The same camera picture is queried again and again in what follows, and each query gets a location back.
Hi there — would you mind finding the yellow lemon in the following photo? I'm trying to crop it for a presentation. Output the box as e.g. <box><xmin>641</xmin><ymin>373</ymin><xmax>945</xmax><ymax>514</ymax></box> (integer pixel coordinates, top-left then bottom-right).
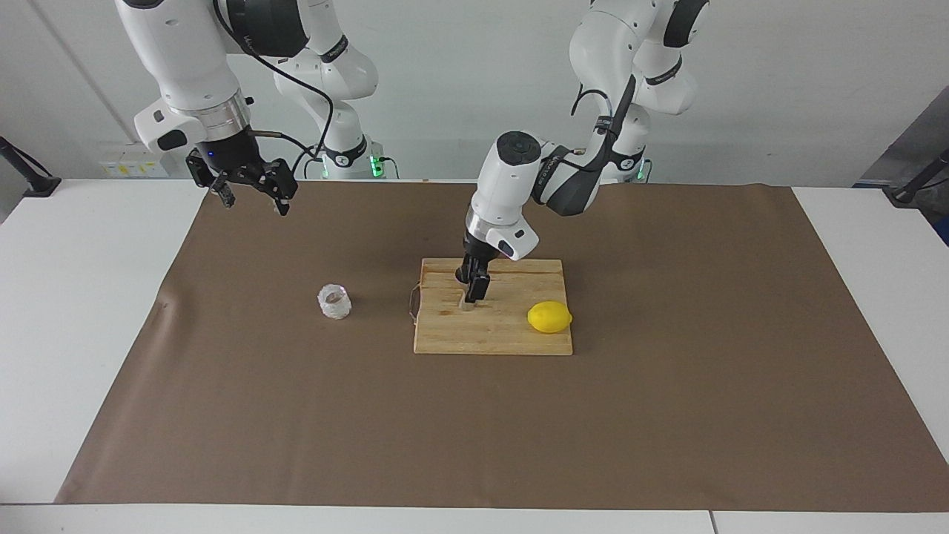
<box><xmin>526</xmin><ymin>300</ymin><xmax>574</xmax><ymax>335</ymax></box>

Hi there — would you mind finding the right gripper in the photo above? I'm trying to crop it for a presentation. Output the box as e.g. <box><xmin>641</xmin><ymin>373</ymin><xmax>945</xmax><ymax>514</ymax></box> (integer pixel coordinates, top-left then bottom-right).
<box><xmin>185</xmin><ymin>131</ymin><xmax>300</xmax><ymax>217</ymax></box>

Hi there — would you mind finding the clear ribbed glass cup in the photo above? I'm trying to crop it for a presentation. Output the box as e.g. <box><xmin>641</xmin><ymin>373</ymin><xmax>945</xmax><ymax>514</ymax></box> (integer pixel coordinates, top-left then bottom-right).
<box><xmin>317</xmin><ymin>283</ymin><xmax>353</xmax><ymax>320</ymax></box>

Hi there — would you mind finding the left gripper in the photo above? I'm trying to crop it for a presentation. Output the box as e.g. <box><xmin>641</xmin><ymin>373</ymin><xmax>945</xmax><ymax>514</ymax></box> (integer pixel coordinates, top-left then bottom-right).
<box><xmin>454</xmin><ymin>234</ymin><xmax>497</xmax><ymax>306</ymax></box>

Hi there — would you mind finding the black cable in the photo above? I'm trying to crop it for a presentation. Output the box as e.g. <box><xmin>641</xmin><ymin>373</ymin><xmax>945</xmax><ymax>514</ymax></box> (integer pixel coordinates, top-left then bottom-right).
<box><xmin>570</xmin><ymin>74</ymin><xmax>639</xmax><ymax>174</ymax></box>
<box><xmin>214</xmin><ymin>0</ymin><xmax>336</xmax><ymax>180</ymax></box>

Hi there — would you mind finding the white wall socket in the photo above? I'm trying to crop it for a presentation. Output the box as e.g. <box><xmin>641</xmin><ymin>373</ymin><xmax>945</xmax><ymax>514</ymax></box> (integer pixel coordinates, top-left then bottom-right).
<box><xmin>99</xmin><ymin>145</ymin><xmax>168</xmax><ymax>179</ymax></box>

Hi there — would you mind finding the black stand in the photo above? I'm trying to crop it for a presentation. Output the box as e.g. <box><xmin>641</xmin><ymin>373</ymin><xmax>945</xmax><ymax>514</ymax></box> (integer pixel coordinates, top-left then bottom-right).
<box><xmin>0</xmin><ymin>136</ymin><xmax>62</xmax><ymax>198</ymax></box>
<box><xmin>884</xmin><ymin>148</ymin><xmax>949</xmax><ymax>208</ymax></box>

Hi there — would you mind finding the wooden cutting board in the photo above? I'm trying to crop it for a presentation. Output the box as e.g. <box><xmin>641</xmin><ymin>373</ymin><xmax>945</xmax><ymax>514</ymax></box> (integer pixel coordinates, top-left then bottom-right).
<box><xmin>409</xmin><ymin>257</ymin><xmax>574</xmax><ymax>357</ymax></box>

